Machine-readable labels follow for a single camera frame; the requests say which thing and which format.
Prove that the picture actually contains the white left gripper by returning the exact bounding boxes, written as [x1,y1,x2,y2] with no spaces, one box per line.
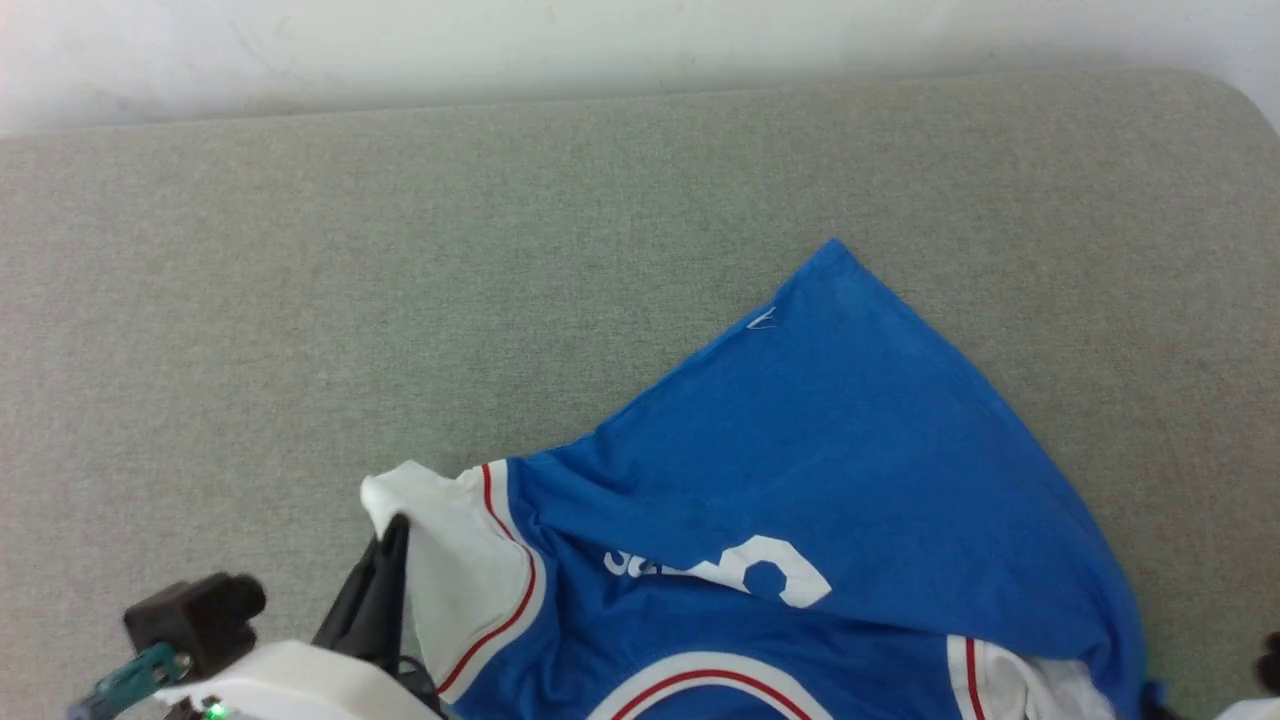
[150,513,446,720]

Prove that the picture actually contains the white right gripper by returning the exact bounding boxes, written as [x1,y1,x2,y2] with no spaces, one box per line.
[1213,630,1280,720]

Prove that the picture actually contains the blue white red sports jersey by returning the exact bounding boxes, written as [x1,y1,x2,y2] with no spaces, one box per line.
[360,238,1169,720]

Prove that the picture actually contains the grey-green fabric sofa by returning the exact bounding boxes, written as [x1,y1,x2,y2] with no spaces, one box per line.
[0,66,1280,720]

